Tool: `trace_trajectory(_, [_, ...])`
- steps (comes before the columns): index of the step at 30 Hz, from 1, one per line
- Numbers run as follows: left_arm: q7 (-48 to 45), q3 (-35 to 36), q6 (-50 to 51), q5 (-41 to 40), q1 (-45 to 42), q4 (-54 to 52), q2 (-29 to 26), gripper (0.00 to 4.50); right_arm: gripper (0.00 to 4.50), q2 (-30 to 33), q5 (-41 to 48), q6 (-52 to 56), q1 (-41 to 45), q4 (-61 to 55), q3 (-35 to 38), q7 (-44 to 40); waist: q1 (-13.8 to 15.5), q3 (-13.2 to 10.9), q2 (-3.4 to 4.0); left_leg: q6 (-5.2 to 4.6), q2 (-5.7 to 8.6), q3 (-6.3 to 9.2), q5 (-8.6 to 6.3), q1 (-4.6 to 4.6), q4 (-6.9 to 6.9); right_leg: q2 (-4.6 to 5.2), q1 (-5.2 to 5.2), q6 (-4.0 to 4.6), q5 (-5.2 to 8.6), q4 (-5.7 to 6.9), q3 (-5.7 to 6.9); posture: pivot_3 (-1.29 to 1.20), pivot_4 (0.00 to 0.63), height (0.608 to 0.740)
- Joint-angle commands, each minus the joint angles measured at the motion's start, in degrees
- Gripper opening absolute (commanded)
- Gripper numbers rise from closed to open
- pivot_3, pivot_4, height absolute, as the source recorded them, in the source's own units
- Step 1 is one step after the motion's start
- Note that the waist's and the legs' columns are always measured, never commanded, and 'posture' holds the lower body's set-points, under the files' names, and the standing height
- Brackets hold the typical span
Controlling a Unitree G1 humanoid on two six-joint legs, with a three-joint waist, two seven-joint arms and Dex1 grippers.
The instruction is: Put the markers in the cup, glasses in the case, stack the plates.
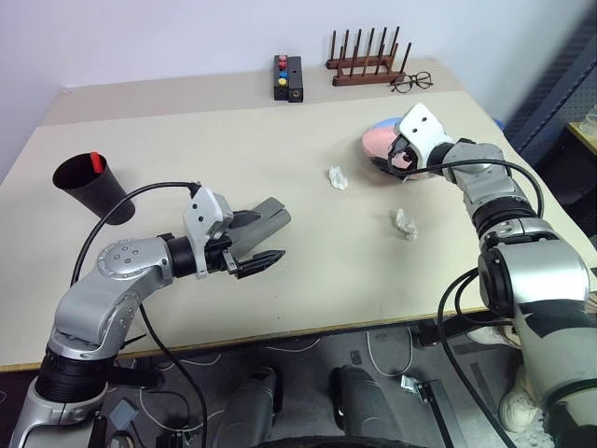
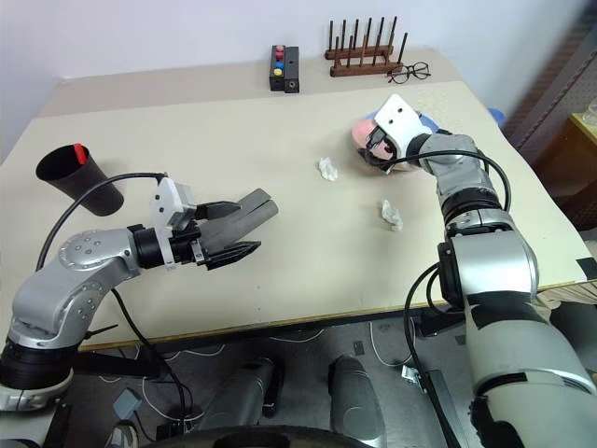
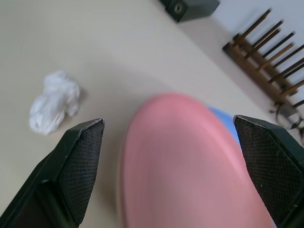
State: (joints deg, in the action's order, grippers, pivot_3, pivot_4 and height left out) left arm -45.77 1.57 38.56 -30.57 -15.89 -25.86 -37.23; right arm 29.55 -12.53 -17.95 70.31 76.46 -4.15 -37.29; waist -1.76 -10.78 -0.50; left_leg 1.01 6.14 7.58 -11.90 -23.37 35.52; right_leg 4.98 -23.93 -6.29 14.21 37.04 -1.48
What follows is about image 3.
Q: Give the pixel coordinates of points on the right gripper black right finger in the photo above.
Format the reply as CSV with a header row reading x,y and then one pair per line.
x,y
273,164

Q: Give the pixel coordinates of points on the pink plate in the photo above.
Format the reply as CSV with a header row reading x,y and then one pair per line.
x,y
185,161

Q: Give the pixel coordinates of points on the brown wooden peg rack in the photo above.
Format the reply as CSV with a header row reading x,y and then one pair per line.
x,y
266,57

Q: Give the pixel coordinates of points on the black-framed clear eyeglasses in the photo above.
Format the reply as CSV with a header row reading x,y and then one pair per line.
x,y
289,116

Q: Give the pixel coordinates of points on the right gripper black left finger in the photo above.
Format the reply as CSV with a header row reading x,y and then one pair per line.
x,y
71,171

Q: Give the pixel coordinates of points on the crumpled white paper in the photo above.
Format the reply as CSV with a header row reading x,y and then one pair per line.
x,y
55,102

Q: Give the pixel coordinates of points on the plain black box with hole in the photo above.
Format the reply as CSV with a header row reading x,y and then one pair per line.
x,y
190,9

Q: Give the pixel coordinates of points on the blue plate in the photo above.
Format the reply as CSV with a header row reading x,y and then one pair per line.
x,y
225,123

